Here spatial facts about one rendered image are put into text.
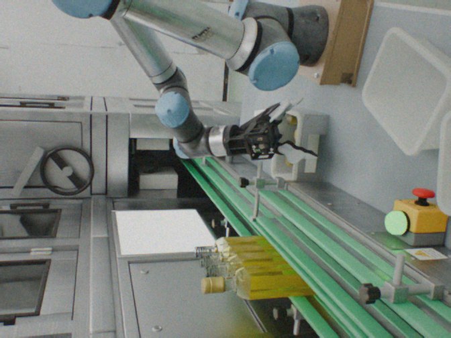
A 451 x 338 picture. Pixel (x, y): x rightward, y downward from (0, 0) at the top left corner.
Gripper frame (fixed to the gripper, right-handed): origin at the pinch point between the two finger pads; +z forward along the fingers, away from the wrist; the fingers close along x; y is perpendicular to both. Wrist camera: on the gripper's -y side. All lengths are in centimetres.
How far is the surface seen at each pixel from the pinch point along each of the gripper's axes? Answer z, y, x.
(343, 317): 10.3, 36.6, -19.7
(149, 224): -71, -10, -36
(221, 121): -67, -73, -27
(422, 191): 23.1, 15.6, -8.1
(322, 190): -3.4, -5.0, -20.6
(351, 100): 4.8, -19.0, -2.8
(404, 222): 19.9, 20.6, -11.5
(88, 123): -108, -39, -6
